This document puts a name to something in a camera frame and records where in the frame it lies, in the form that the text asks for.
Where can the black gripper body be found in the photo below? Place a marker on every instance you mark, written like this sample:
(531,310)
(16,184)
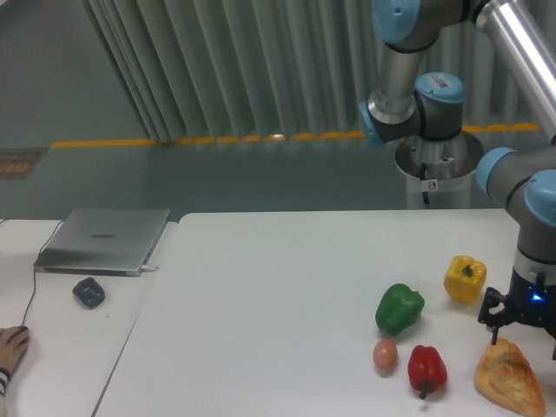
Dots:
(531,301)

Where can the yellow bell pepper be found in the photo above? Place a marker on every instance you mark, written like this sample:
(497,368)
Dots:
(465,278)

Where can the person's hand on mouse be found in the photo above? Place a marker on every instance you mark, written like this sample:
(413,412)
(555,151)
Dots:
(13,347)

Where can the silver closed laptop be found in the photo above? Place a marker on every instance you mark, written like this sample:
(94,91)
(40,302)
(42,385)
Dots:
(103,241)

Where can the red bell pepper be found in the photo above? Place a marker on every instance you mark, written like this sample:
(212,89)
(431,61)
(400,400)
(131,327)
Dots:
(426,370)

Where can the small black plastic tray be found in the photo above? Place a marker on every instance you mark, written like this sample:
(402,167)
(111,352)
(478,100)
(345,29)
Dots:
(89,292)

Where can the striped sleeve forearm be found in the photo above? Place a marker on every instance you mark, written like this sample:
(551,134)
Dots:
(4,382)

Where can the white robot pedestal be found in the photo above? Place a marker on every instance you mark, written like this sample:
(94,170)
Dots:
(439,174)

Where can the triangular golden bread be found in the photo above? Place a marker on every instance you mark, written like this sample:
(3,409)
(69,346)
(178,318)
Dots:
(504,376)

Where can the green bell pepper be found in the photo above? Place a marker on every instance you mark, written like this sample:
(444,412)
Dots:
(400,307)

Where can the white pleated curtain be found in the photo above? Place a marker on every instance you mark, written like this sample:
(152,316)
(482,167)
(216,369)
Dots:
(261,68)

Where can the brown egg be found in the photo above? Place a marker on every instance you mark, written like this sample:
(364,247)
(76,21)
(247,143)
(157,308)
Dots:
(385,355)

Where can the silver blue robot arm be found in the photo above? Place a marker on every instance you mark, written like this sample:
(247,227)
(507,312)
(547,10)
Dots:
(523,184)

